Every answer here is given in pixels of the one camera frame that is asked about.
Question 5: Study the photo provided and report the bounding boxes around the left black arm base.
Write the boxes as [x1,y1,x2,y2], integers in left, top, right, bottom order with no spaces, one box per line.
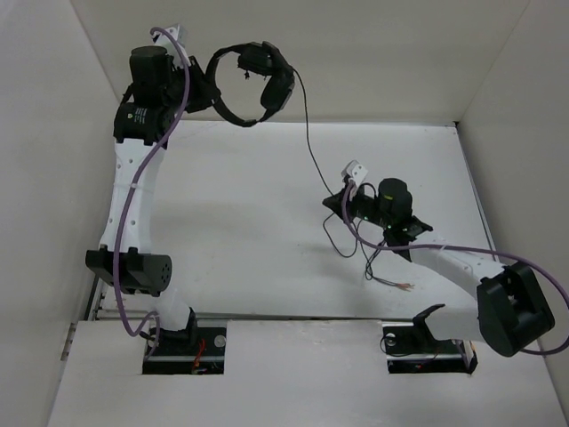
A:
[141,326,227,375]

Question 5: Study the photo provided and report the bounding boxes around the black headphone cable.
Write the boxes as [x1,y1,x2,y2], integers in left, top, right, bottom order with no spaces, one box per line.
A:
[291,68,417,293]

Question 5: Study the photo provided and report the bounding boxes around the black headphones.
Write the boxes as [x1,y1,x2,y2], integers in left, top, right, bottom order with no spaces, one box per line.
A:
[204,40,296,128]

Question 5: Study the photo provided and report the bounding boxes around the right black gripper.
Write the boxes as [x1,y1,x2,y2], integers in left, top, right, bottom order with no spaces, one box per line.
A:
[323,182,393,229]

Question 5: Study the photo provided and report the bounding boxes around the left aluminium rail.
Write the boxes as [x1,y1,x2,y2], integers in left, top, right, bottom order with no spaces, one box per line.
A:
[86,122,155,321]

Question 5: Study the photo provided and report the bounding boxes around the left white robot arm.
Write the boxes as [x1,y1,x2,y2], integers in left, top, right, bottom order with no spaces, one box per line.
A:
[85,44,216,353]

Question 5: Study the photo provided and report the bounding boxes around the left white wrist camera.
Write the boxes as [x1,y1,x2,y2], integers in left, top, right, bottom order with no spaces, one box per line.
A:
[150,24,187,46]

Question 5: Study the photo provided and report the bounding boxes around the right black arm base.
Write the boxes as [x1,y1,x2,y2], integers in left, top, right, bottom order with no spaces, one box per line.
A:
[380,322,478,375]

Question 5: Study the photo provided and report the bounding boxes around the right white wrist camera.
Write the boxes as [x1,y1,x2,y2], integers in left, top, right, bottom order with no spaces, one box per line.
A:
[341,160,368,186]

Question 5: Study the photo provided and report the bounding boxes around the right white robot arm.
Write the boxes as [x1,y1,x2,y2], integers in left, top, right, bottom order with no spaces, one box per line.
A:
[323,178,556,357]

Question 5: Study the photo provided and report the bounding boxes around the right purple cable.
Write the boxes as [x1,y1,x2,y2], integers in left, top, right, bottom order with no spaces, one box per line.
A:
[341,177,569,356]

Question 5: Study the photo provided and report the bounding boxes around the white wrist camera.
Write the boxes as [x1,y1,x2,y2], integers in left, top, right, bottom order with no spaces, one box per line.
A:
[341,160,368,186]
[150,24,187,46]

